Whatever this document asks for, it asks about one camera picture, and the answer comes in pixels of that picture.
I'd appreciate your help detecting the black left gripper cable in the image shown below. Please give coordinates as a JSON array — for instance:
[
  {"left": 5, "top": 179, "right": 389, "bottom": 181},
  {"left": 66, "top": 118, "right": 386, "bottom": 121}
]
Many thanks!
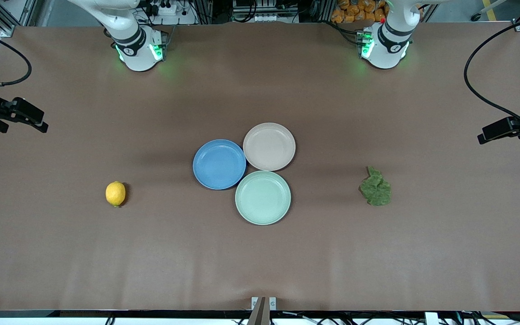
[{"left": 464, "top": 20, "right": 520, "bottom": 139}]

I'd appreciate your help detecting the aluminium frame profile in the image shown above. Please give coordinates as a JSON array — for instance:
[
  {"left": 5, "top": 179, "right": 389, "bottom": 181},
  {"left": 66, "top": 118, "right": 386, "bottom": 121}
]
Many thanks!
[{"left": 0, "top": 0, "right": 39, "bottom": 28}]

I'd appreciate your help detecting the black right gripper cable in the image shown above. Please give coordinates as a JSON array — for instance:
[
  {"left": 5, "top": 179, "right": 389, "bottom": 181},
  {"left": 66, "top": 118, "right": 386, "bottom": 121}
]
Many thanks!
[{"left": 0, "top": 25, "right": 33, "bottom": 87}]

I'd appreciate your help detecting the yellow lemon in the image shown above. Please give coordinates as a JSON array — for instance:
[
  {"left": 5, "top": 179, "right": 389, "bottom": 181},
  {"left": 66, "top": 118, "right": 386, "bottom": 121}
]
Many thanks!
[{"left": 105, "top": 181, "right": 127, "bottom": 208}]

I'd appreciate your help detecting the blue plate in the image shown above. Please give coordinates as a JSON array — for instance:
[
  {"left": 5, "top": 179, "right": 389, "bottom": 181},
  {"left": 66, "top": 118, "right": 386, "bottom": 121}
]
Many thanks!
[{"left": 193, "top": 139, "right": 247, "bottom": 190}]

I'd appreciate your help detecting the pile of orange fruit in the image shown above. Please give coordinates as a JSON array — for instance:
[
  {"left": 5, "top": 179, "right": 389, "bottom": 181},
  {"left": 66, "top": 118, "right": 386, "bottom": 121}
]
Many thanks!
[{"left": 331, "top": 0, "right": 389, "bottom": 24}]

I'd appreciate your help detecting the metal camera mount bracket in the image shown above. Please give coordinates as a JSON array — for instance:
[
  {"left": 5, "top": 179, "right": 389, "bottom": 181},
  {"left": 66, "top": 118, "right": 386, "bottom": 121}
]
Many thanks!
[{"left": 247, "top": 296, "right": 277, "bottom": 325}]

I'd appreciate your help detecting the green lettuce leaf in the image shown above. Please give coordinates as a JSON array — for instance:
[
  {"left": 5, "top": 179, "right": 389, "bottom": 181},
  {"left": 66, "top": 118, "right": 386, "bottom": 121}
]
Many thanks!
[{"left": 359, "top": 166, "right": 392, "bottom": 207}]

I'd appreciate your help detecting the white power strip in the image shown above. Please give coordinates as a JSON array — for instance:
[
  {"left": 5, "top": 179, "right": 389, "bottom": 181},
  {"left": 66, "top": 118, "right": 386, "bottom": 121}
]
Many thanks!
[{"left": 149, "top": 0, "right": 179, "bottom": 17}]

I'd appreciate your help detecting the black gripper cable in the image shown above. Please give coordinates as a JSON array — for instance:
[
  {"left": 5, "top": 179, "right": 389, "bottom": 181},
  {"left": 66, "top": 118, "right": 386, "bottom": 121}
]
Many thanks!
[
  {"left": 0, "top": 25, "right": 33, "bottom": 87},
  {"left": 464, "top": 20, "right": 520, "bottom": 139}
]

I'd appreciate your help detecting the mint green plate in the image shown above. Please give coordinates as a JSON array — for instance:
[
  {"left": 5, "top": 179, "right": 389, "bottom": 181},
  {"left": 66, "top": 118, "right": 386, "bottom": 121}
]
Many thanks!
[{"left": 235, "top": 170, "right": 292, "bottom": 226}]

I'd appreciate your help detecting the beige plate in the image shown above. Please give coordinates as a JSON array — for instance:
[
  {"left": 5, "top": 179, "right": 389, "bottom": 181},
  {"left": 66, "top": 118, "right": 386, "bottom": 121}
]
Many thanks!
[{"left": 243, "top": 122, "right": 297, "bottom": 172}]

